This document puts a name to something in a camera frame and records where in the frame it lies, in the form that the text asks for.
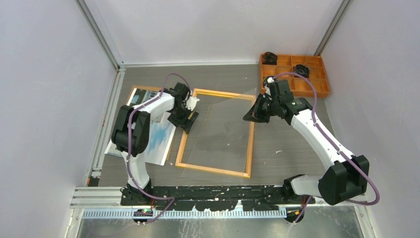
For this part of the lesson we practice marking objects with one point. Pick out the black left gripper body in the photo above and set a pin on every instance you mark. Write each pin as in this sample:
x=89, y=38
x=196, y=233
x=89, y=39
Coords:
x=183, y=111

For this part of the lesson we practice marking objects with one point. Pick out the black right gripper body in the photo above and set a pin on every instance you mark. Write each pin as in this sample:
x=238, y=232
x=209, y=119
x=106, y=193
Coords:
x=275, y=103

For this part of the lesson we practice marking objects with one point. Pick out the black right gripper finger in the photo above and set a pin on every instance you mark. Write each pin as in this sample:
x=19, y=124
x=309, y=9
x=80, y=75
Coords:
x=254, y=114
x=262, y=112

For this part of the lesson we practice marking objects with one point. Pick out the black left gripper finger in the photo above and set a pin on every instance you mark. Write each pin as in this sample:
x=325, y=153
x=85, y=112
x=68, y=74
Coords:
x=190, y=120
x=177, y=120

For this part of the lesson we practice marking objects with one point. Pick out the building and sky photo print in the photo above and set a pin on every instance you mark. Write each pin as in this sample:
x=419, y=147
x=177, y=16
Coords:
x=140, y=127

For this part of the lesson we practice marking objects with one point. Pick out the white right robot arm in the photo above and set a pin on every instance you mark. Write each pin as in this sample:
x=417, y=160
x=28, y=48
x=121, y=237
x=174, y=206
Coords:
x=345, y=174

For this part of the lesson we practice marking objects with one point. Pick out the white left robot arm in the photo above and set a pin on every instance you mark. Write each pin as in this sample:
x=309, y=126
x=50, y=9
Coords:
x=136, y=167

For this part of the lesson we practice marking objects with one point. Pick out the brown fibreboard backing board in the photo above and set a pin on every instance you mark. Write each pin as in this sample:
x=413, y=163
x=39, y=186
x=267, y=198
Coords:
x=161, y=130

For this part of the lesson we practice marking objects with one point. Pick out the aluminium left side rail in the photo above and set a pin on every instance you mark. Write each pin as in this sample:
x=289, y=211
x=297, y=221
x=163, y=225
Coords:
x=102, y=139

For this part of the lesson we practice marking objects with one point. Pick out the aluminium rail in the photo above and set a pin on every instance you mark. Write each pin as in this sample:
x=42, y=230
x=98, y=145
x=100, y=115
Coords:
x=105, y=203
x=102, y=139

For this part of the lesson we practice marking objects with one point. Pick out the aluminium front rail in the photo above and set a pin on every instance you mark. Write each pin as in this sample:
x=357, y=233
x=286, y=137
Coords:
x=105, y=203

